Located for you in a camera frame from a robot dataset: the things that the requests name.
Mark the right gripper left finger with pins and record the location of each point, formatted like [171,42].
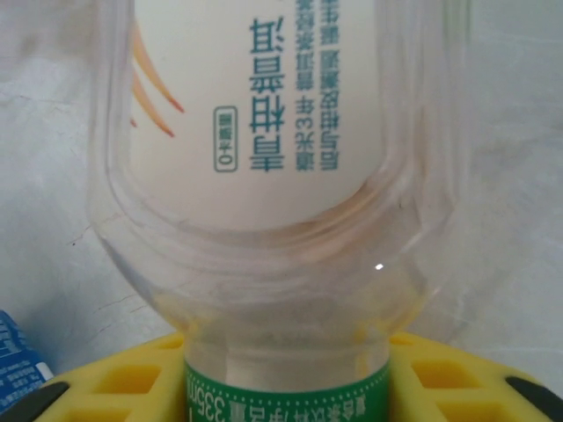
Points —
[132,387]

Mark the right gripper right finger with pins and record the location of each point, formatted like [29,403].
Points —
[448,387]

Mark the blue label plastic bottle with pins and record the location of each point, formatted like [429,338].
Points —
[15,351]

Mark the cream label plastic bottle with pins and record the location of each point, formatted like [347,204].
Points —
[264,132]

